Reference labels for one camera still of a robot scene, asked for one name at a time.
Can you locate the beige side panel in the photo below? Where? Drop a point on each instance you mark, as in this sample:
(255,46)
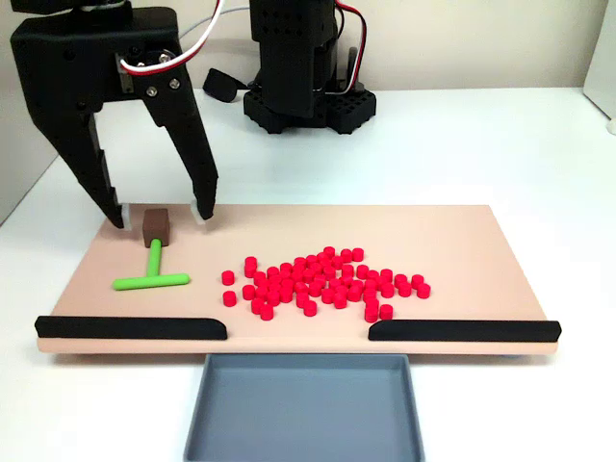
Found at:
(14,159)

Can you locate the red cylindrical pellet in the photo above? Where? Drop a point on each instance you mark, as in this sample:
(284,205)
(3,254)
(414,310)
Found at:
(288,283)
(285,291)
(248,288)
(362,268)
(370,312)
(227,274)
(347,267)
(261,289)
(302,296)
(371,300)
(423,287)
(404,285)
(328,248)
(272,270)
(323,255)
(386,272)
(309,273)
(371,283)
(345,252)
(274,287)
(263,283)
(386,308)
(297,275)
(358,283)
(357,250)
(336,259)
(310,305)
(382,279)
(299,260)
(373,273)
(327,292)
(387,286)
(273,294)
(298,268)
(266,309)
(315,285)
(335,282)
(286,266)
(346,278)
(329,269)
(326,262)
(310,258)
(400,277)
(301,286)
(340,297)
(275,279)
(250,259)
(369,290)
(354,289)
(229,295)
(316,266)
(418,278)
(341,288)
(250,267)
(320,278)
(259,275)
(257,301)
(284,273)

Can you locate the black foam rail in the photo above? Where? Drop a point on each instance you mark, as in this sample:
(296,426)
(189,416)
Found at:
(125,328)
(462,331)

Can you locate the white side panel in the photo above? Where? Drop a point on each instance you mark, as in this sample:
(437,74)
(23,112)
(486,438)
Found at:
(604,58)

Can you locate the white round foot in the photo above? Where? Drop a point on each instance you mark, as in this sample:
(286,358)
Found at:
(611,126)

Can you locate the beige flat board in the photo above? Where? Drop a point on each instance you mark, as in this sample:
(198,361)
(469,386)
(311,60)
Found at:
(337,226)

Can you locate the black table clamp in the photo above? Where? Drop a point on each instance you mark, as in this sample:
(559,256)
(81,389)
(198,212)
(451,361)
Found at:
(221,85)

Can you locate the gray shallow tray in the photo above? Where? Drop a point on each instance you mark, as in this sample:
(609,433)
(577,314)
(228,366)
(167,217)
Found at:
(303,414)

